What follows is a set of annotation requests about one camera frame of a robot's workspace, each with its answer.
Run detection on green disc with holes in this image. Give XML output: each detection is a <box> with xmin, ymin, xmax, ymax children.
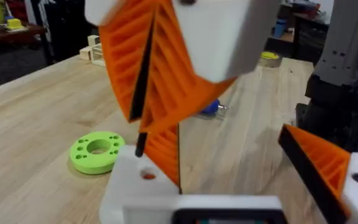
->
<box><xmin>69</xmin><ymin>131</ymin><xmax>126</xmax><ymax>175</ymax></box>

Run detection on small yellow block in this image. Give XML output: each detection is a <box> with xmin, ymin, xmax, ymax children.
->
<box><xmin>5</xmin><ymin>17</ymin><xmax>27</xmax><ymax>32</ymax></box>

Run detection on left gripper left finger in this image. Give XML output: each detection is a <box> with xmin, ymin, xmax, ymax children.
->
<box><xmin>99</xmin><ymin>123</ymin><xmax>181</xmax><ymax>224</ymax></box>

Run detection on black desk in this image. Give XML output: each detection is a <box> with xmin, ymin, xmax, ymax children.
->
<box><xmin>291</xmin><ymin>12</ymin><xmax>331</xmax><ymax>62</ymax></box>

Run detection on tape roll with yellow top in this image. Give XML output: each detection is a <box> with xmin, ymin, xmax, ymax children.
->
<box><xmin>259</xmin><ymin>51</ymin><xmax>283</xmax><ymax>68</ymax></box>

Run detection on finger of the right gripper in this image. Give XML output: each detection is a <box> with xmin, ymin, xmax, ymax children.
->
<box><xmin>139</xmin><ymin>0</ymin><xmax>281</xmax><ymax>135</ymax></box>
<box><xmin>84</xmin><ymin>0</ymin><xmax>160</xmax><ymax>123</ymax></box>

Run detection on white and clear boxes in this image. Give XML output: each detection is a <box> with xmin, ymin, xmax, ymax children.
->
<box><xmin>79</xmin><ymin>34</ymin><xmax>106</xmax><ymax>67</ymax></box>

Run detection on blue electric screwdriver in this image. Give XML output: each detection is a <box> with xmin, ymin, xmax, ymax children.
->
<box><xmin>200</xmin><ymin>98</ymin><xmax>229</xmax><ymax>116</ymax></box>

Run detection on dark wooden side table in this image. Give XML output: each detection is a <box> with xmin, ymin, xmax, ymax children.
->
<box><xmin>0</xmin><ymin>24</ymin><xmax>54</xmax><ymax>66</ymax></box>

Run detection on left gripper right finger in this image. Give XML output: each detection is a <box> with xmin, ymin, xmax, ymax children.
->
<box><xmin>277</xmin><ymin>123</ymin><xmax>358</xmax><ymax>224</ymax></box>

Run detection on blue container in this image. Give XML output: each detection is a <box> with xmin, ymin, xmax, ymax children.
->
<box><xmin>273</xmin><ymin>18</ymin><xmax>288</xmax><ymax>39</ymax></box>

